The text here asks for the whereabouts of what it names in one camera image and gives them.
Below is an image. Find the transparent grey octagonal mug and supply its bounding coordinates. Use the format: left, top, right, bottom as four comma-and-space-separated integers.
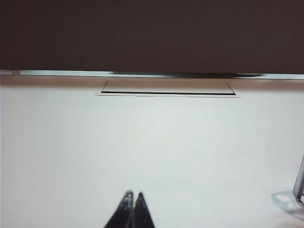
292, 153, 304, 203

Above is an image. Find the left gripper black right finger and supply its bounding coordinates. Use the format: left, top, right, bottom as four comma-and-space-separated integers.
131, 191, 156, 228

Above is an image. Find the wide brown partition panel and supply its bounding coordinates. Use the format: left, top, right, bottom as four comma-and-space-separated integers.
0, 0, 304, 75

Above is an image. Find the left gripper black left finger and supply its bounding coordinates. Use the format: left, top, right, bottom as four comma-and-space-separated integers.
104, 189, 134, 228

